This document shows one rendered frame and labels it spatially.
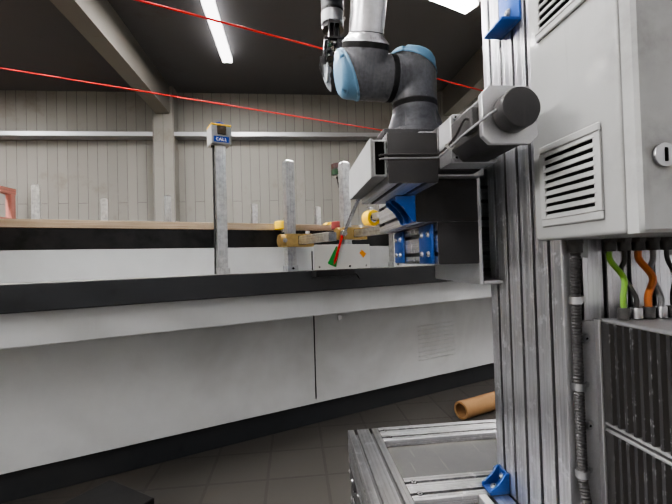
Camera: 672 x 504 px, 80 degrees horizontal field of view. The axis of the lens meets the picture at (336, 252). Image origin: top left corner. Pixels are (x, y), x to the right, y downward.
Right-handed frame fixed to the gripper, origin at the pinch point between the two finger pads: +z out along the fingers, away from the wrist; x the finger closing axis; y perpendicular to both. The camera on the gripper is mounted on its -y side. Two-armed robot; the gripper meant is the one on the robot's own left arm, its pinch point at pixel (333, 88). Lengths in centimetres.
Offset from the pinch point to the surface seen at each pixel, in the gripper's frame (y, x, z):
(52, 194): -497, -366, -49
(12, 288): 16, -91, 63
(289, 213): -19.0, -16.1, 39.7
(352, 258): -29, 9, 57
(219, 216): -9, -40, 42
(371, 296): -36, 18, 74
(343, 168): -28.8, 6.3, 20.5
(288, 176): -19.0, -16.1, 25.7
